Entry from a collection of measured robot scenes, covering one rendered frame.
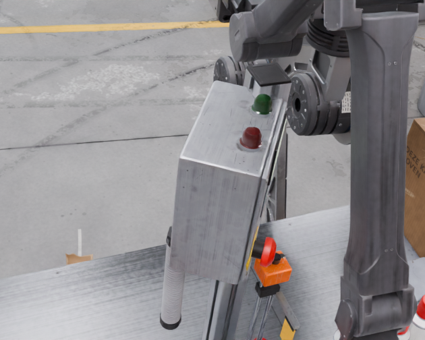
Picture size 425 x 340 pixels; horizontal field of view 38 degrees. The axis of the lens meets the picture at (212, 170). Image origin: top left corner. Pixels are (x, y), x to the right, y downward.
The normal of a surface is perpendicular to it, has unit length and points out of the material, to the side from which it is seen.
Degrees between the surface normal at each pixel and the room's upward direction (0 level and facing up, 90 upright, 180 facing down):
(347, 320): 94
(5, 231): 0
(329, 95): 90
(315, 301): 0
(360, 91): 92
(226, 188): 90
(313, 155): 0
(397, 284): 65
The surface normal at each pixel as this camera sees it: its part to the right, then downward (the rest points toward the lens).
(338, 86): 0.26, 0.66
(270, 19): -0.95, 0.18
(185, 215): -0.24, 0.62
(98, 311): 0.11, -0.75
